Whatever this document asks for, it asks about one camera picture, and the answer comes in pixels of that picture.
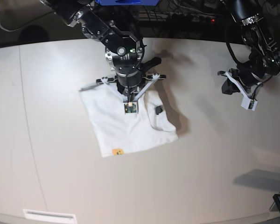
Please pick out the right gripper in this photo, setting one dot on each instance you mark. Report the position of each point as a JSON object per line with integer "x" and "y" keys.
{"x": 128, "y": 77}

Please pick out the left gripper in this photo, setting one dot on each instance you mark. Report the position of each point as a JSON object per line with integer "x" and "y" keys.
{"x": 245, "y": 76}

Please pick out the white printed T-shirt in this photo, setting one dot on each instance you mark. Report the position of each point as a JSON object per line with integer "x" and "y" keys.
{"x": 119, "y": 132}

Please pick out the blue robot base block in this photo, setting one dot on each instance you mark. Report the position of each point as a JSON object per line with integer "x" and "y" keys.
{"x": 127, "y": 2}

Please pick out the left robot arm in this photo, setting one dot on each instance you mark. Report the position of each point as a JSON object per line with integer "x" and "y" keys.
{"x": 264, "y": 58}

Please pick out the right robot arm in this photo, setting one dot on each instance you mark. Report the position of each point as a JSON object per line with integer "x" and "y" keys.
{"x": 114, "y": 27}

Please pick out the power strip with red light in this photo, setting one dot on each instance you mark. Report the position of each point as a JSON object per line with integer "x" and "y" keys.
{"x": 161, "y": 16}

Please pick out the white paper label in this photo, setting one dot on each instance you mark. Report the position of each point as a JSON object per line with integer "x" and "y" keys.
{"x": 50, "y": 217}

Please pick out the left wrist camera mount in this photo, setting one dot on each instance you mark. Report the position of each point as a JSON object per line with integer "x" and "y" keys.
{"x": 247, "y": 101}

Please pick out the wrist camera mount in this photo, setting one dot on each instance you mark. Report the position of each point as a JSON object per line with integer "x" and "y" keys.
{"x": 247, "y": 101}
{"x": 130, "y": 95}

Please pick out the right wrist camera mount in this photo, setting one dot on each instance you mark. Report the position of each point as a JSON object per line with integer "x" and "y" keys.
{"x": 130, "y": 95}

